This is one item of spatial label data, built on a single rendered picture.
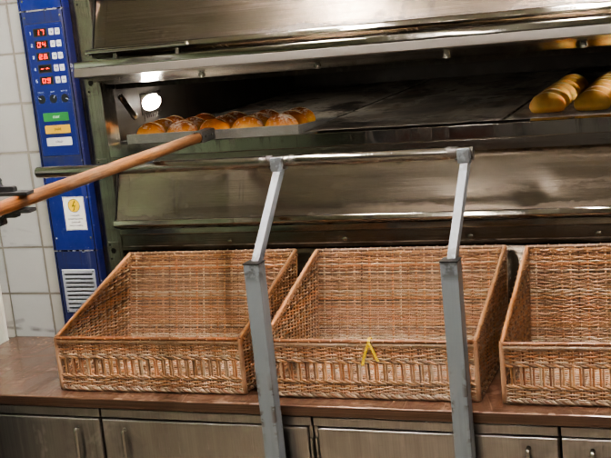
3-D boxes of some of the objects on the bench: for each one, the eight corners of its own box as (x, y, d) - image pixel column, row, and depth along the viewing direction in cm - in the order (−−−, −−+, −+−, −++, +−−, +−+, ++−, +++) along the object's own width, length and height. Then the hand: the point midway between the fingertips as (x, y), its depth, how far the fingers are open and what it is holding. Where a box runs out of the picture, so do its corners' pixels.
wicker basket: (139, 336, 354) (127, 250, 349) (310, 338, 335) (300, 246, 330) (56, 392, 310) (42, 293, 304) (248, 396, 290) (236, 292, 285)
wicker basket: (323, 339, 333) (313, 246, 327) (516, 340, 313) (510, 242, 308) (262, 398, 288) (250, 293, 283) (483, 403, 269) (475, 291, 263)
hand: (17, 201), depth 242 cm, fingers closed on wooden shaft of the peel, 3 cm apart
